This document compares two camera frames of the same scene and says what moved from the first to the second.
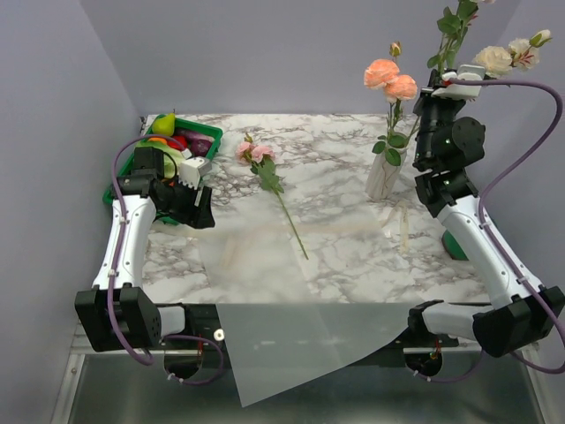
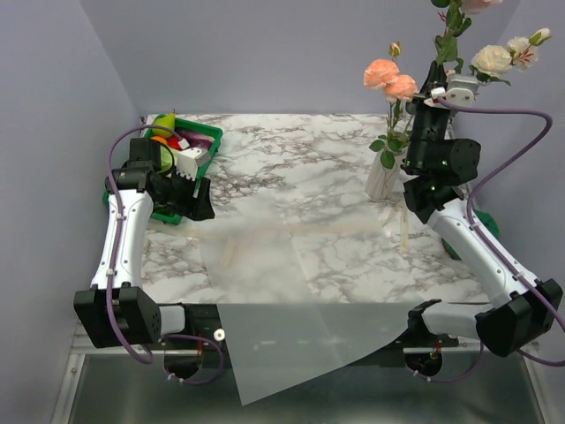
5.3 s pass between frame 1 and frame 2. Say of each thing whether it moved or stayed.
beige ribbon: stayed
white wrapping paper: stayed
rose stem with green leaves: moved
